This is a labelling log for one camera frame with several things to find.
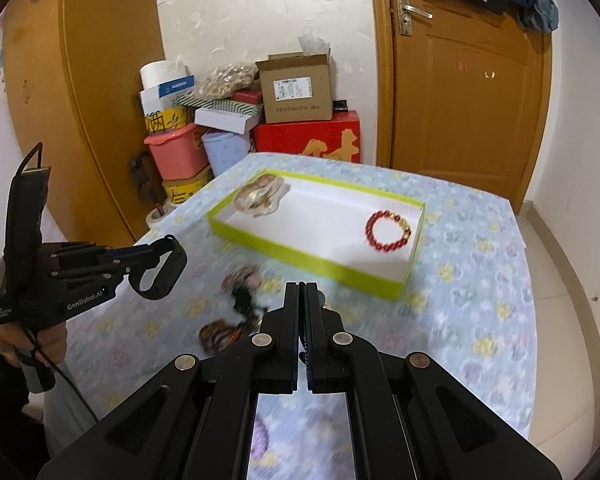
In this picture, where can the green striped box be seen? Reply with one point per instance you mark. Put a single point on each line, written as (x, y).
(237, 107)

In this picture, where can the yellow-green shallow box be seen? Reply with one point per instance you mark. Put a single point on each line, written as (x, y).
(325, 230)

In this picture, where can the person's left hand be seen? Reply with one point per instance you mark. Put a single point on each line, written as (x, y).
(10, 335)

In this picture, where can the yellow printed box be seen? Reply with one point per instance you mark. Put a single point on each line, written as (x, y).
(167, 121)

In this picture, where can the small black object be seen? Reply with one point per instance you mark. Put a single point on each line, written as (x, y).
(340, 106)

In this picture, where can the clear bag of nuts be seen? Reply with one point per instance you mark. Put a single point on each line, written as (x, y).
(227, 80)

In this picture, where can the dark red box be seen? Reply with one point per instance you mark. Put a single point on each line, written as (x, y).
(247, 96)

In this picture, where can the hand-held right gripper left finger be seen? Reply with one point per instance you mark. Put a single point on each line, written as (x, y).
(292, 320)

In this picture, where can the white box with blue label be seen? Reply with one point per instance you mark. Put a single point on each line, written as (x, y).
(167, 95)

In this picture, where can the pink plastic bin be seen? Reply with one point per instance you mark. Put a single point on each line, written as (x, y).
(177, 152)

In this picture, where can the white crumpled paper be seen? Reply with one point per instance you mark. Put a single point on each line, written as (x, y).
(312, 45)

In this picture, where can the light blue bucket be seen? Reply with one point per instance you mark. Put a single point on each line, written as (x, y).
(225, 152)

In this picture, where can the red box with gold figures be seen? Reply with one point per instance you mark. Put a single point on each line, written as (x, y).
(300, 140)

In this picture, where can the black wrist band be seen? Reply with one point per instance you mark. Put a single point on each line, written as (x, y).
(177, 270)

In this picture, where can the open cardboard box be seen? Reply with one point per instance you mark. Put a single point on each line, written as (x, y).
(295, 95)

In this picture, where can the person's left forearm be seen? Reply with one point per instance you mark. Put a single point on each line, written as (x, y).
(0, 410)

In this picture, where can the wooden door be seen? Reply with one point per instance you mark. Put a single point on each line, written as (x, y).
(470, 110)

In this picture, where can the brown beaded hair clip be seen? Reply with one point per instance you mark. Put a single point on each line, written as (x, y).
(220, 335)

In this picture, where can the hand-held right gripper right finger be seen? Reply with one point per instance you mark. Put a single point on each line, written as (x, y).
(311, 320)

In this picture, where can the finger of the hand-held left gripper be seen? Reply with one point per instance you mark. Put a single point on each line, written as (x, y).
(95, 272)
(130, 252)

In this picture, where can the white flat box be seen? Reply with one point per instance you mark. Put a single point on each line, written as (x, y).
(225, 121)

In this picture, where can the yellow tin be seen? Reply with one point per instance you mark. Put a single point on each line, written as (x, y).
(185, 187)

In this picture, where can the tape roll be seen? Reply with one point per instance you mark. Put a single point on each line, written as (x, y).
(157, 217)

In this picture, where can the dark brown bag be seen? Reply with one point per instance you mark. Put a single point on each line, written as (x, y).
(145, 175)

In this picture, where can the white paper roll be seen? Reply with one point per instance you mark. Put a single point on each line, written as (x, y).
(160, 72)

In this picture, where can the wooden wardrobe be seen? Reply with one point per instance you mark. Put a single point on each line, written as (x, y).
(80, 85)

